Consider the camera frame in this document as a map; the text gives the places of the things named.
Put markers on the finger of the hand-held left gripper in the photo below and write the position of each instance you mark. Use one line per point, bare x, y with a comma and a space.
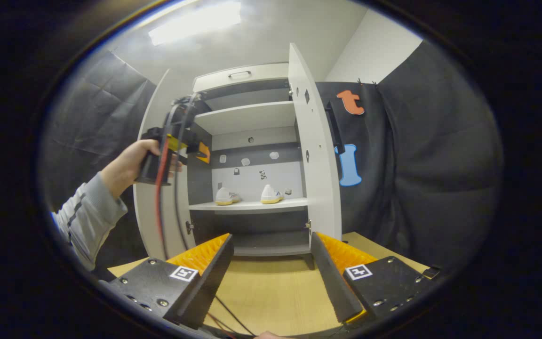
203, 153

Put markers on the ceiling light panel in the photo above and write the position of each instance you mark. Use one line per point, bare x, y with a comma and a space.
195, 23

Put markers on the white canvas shoe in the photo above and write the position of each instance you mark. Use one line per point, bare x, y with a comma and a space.
223, 197
269, 194

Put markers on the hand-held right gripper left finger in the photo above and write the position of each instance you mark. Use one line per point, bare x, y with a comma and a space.
210, 287

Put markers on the white cabinet drawer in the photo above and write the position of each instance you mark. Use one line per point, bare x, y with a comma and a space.
261, 74

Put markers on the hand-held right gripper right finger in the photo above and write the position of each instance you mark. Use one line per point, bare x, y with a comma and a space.
334, 287

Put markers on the white shoe cabinet door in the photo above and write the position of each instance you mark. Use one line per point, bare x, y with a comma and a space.
318, 165
151, 221

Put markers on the white shoe cabinet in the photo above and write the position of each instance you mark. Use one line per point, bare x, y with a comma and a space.
247, 117

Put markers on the black table clamp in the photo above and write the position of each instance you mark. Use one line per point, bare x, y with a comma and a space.
433, 272

